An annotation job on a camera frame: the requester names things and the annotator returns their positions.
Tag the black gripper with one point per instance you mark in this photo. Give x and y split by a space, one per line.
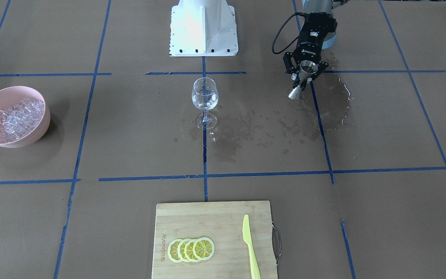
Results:
310 47

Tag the steel jigger measuring cup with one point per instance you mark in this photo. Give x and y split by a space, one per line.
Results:
302 77

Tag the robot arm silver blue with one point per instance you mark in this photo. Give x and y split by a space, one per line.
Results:
312 6

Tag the clear wine glass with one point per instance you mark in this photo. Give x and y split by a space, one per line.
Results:
205 98

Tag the clear ice cubes pile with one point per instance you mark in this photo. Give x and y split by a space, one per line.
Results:
20 119

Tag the bamboo cutting board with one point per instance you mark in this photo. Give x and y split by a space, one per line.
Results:
222 223

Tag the yellow plastic knife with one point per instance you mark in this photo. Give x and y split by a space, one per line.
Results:
247 238

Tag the pink bowl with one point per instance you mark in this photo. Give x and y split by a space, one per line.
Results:
12 95

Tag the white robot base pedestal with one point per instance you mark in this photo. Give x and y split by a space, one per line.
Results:
203 28

